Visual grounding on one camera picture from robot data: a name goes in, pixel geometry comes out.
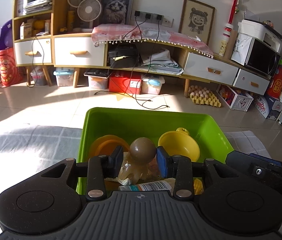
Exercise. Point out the orange toy bowl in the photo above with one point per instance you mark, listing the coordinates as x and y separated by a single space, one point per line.
105 145

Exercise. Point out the red gift box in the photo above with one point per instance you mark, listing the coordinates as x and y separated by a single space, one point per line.
275 87

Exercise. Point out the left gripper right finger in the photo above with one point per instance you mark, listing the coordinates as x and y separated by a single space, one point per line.
178 167

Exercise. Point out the green plastic bin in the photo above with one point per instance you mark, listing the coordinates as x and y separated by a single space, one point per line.
130 124

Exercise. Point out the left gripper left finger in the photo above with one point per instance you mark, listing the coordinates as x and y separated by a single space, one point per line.
99 168

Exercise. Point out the clear storage box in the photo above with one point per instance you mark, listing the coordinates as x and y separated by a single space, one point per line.
152 84

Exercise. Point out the grey checked blanket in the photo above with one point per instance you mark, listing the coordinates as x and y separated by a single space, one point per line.
26 150

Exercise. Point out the white labelled tube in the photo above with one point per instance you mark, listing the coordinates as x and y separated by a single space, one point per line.
160 185

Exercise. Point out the white lace ribbon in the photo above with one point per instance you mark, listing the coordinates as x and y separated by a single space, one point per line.
117 181

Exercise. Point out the black microwave oven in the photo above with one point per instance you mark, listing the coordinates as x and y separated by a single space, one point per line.
251 53

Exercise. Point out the tan rubber hand toy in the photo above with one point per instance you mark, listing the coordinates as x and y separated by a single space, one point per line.
135 165

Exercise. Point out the framed girl drawing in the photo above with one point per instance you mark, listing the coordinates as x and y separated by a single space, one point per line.
197 20

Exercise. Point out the purple plastic chair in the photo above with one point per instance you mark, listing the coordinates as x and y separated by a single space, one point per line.
6 35

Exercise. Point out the yellow toy corn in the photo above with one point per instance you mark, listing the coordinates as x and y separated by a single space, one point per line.
198 186

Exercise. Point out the wall power strip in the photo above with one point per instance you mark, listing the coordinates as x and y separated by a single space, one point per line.
141 16

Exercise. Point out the wooden shelf unit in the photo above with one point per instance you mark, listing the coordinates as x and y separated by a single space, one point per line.
35 23

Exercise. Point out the white printed carton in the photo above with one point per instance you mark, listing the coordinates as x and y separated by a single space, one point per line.
269 107

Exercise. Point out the white fan front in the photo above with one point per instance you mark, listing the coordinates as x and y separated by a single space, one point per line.
89 10

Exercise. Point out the wooden tv cabinet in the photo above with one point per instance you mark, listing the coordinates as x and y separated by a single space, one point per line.
79 51

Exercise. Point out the red cardboard box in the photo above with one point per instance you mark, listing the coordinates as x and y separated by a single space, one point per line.
121 81

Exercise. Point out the framed cat picture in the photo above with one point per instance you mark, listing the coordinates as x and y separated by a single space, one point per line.
116 11

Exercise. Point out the folded light cloths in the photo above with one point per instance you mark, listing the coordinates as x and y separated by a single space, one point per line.
160 61

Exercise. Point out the red patterned bag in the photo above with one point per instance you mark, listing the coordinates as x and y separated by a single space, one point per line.
10 74

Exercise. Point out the yellow toy pot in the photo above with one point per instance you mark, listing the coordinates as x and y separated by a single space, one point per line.
179 142

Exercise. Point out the black printer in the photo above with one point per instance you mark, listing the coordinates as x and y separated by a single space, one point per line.
124 56

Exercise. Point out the yellow egg tray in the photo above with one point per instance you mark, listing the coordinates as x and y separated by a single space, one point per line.
203 96

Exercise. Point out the pink lace cloth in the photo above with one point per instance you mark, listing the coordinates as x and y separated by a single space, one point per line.
119 32

